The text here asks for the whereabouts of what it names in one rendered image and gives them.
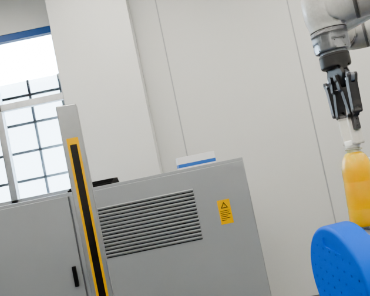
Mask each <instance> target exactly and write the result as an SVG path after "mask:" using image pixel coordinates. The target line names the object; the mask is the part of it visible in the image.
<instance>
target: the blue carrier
mask: <svg viewBox="0 0 370 296"><path fill-rule="evenodd" d="M311 265H312V272H313V275H314V280H315V283H316V286H317V289H318V292H319V295H320V296H370V235H369V234H368V233H367V232H366V231H365V230H364V229H363V228H361V227H360V226H359V225H357V224H355V223H353V222H350V221H342V222H339V223H334V224H330V225H327V226H322V227H320V228H319V229H318V230H317V231H316V232H315V233H314V235H313V238H312V241H311Z"/></svg>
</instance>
